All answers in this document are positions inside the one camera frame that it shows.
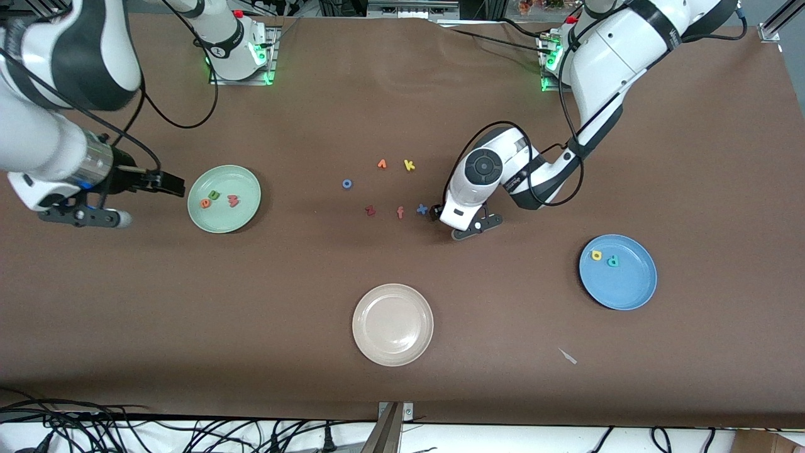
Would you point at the pale green plate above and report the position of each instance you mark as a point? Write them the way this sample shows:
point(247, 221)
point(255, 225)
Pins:
point(242, 220)

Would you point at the brown table cover sheet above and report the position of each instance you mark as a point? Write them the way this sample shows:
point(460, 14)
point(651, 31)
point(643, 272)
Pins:
point(402, 94)

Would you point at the metal table leg bracket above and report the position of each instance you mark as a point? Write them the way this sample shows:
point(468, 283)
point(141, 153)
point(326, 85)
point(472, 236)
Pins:
point(390, 434)

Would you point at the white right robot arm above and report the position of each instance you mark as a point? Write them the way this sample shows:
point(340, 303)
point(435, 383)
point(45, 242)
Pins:
point(38, 138)

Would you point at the silver metal rail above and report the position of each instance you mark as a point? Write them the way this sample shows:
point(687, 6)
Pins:
point(409, 7)

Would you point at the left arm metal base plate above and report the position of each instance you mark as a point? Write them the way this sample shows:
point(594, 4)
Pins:
point(548, 88)

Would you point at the grey tape scrap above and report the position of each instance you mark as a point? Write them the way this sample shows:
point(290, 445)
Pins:
point(568, 357)

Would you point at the beige plate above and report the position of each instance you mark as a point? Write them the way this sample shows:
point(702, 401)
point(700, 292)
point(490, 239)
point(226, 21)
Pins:
point(393, 324)

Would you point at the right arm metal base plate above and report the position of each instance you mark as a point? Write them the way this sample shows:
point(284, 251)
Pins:
point(239, 82)

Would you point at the aluminium frame profile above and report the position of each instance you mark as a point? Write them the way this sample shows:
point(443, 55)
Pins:
point(780, 16)

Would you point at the blue plate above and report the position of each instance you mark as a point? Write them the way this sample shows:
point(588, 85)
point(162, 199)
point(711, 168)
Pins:
point(629, 283)

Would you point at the pink foam letter w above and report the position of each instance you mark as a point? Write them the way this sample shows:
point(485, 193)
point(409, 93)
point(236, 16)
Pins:
point(233, 202)

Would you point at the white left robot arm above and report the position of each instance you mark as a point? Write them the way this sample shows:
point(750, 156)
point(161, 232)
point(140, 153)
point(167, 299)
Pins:
point(616, 56)

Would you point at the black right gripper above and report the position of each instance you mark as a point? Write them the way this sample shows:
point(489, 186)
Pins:
point(127, 178)

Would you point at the cardboard box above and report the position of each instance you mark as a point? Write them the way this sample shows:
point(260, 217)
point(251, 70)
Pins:
point(767, 443)

